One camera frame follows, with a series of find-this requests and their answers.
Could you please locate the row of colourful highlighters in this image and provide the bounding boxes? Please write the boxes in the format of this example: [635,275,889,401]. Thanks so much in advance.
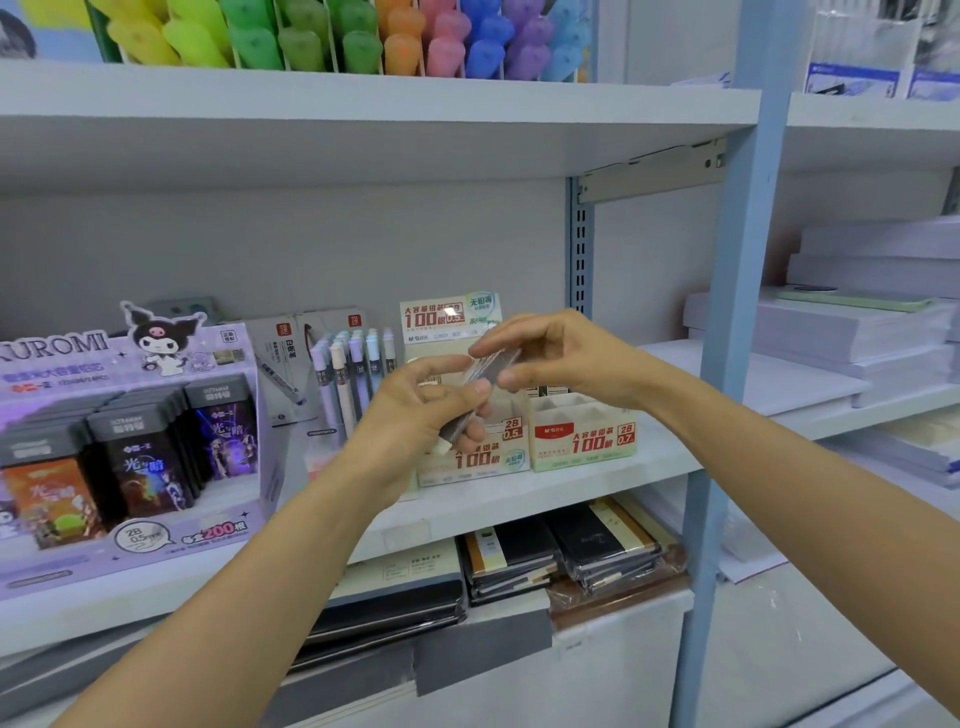
[18,0,594,84]

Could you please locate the pale green flat notebook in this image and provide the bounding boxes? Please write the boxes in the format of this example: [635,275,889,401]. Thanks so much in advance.
[776,285,935,314]

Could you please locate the grey shelf label strip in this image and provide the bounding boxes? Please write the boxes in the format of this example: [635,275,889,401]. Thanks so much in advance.
[411,591,555,697]

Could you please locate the light blue shelf post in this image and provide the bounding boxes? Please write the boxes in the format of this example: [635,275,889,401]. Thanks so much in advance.
[667,0,811,728]

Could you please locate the white upper shelf board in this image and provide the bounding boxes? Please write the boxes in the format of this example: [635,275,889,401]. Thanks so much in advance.
[0,58,764,198]

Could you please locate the row of pastel pens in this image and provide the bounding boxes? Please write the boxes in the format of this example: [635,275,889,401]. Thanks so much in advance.
[309,326,399,451]

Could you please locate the purple cartoon display box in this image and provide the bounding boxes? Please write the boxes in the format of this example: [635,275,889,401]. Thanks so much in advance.
[0,301,286,603]

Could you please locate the grey wall socket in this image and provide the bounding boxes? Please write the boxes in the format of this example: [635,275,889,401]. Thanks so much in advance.
[146,295,222,325]

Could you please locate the blue white stationery package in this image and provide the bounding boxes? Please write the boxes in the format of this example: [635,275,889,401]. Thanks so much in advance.
[906,66,960,102]

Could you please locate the person's left hand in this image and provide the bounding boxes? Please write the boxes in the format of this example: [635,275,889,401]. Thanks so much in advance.
[341,354,496,513]

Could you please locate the grey metal shelf bracket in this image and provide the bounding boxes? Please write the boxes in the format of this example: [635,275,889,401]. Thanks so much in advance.
[576,138,729,205]

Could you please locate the tall beige lead display box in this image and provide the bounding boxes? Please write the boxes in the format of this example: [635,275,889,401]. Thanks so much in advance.
[399,291,532,490]

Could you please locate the stacks of white paper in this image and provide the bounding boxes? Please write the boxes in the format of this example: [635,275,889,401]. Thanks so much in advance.
[682,216,960,410]

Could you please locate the blue yellow poster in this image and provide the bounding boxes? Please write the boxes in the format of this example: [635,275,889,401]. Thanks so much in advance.
[0,0,102,65]

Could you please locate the small beige lead display box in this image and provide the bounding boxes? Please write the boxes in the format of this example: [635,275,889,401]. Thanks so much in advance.
[523,388,640,474]

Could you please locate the clear dark pencil lead case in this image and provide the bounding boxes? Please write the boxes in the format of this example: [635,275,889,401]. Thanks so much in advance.
[437,346,524,456]

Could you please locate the stack of dark grey folders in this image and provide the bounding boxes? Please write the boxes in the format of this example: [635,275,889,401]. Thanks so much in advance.
[288,536,470,672]

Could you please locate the person's right hand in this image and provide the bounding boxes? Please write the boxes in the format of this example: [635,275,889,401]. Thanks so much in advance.
[468,308,663,411]

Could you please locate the blue slotted shelf rail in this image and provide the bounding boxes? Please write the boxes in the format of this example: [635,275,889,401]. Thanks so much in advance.
[566,176,596,320]

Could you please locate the stack of wrapped black notebooks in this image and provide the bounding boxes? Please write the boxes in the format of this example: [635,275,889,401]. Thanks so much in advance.
[543,495,687,605]

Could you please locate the clear packaged stationery set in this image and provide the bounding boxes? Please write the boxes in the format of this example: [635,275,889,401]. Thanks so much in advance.
[804,9,922,99]

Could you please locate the stack of black cream notebooks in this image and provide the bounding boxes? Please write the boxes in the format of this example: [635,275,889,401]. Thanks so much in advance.
[459,513,565,606]

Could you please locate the stack of cream paper pads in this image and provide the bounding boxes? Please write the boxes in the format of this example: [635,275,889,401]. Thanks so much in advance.
[855,408,960,489]

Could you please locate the person's right forearm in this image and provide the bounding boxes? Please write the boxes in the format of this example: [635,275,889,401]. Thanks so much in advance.
[637,360,960,717]

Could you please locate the white boxed pen package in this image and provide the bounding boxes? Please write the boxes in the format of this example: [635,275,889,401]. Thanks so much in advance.
[246,315,320,429]
[296,307,370,346]

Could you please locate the rows of dark lead tins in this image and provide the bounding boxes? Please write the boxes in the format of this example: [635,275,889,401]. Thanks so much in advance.
[0,375,261,550]

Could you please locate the person's left forearm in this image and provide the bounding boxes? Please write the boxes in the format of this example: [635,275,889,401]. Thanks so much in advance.
[51,450,393,728]

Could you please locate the white middle shelf board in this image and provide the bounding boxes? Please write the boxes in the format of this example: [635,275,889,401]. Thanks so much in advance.
[0,337,875,661]

